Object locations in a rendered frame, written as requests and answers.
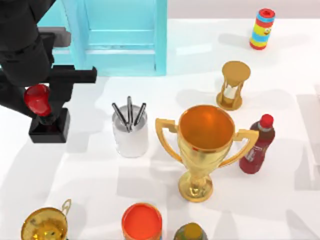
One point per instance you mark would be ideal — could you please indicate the red trophy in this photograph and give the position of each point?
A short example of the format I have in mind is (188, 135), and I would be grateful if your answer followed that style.
(37, 100)

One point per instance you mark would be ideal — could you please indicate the gold hourglass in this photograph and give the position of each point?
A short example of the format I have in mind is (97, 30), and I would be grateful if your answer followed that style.
(235, 72)

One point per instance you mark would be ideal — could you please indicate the striped colourful bottle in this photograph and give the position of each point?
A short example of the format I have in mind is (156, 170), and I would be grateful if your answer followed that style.
(261, 30)

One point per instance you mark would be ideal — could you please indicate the large gold trophy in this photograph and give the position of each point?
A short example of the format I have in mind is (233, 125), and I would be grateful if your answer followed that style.
(202, 147)

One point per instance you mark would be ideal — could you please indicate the pale grey rounded box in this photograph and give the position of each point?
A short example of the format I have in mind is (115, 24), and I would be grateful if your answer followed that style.
(62, 37)

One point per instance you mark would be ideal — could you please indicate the dark red bottle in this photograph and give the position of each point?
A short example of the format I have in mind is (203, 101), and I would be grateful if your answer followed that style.
(256, 150)

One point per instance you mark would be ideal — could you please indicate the white pen cup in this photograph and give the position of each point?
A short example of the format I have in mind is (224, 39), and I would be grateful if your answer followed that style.
(131, 142)

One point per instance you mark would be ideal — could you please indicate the green bottle with yellow cap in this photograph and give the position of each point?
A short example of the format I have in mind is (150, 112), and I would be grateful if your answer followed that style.
(191, 232)

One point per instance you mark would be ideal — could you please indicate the black pen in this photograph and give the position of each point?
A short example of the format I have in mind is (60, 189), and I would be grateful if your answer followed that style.
(129, 110)
(121, 117)
(140, 113)

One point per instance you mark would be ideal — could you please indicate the small gold trophy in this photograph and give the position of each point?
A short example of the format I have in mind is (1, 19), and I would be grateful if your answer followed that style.
(42, 225)

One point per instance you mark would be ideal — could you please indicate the light blue rack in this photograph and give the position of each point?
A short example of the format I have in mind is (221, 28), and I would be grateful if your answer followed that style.
(120, 37)

